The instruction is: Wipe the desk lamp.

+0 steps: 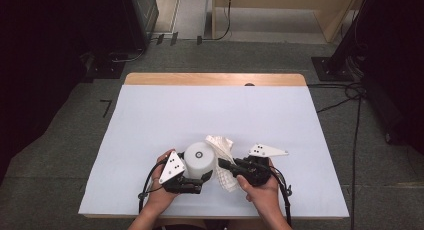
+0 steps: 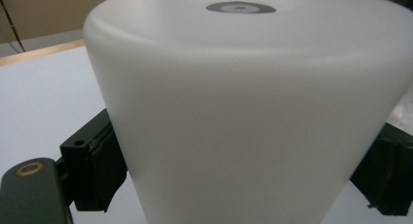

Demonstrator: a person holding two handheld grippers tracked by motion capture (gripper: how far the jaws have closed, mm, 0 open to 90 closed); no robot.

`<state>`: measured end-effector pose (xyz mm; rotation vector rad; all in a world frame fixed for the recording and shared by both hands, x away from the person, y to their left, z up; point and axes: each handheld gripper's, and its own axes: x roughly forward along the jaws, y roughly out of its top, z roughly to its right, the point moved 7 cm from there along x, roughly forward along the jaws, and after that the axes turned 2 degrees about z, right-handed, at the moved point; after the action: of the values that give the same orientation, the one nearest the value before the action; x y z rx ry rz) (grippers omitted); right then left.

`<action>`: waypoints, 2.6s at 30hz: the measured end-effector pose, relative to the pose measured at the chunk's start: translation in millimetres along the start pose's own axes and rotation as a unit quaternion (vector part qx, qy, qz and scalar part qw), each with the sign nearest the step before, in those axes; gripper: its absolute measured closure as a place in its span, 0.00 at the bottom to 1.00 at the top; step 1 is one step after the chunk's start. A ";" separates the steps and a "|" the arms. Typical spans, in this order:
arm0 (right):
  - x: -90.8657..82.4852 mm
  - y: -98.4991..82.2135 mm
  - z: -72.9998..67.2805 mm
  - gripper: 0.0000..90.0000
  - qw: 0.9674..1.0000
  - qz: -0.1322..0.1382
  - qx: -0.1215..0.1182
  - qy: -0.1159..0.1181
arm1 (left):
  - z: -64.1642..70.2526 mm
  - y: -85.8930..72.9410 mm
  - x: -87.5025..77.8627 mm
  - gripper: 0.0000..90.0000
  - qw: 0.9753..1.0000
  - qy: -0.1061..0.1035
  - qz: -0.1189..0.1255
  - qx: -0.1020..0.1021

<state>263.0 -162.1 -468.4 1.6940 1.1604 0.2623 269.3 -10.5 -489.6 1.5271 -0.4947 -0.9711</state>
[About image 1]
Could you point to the dark curtain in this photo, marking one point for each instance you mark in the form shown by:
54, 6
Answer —
396, 56

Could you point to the black metal stand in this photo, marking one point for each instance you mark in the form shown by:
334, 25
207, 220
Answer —
336, 68

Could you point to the person's dark clothing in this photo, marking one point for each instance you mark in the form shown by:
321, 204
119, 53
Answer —
193, 226

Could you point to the white textured cloth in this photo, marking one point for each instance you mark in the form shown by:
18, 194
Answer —
220, 144

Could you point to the white cup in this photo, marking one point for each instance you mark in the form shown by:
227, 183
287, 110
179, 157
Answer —
200, 166

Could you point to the beige wooden cabinet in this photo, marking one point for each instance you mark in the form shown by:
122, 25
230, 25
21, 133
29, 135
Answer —
300, 3

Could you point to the person's left hand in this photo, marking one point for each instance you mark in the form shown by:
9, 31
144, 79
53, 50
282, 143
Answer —
156, 196

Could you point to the person's right hand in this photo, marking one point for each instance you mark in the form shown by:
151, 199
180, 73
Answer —
264, 194

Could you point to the black equipment cabinet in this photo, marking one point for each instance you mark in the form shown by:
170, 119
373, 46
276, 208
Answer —
140, 16

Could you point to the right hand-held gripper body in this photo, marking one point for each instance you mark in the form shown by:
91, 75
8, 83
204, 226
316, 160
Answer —
255, 170

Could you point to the black stand base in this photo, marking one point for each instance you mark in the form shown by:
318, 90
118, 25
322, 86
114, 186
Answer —
106, 68

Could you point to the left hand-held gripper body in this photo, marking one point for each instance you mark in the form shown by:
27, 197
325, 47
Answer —
171, 168

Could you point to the white table sheet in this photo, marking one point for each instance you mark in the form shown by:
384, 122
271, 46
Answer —
200, 110

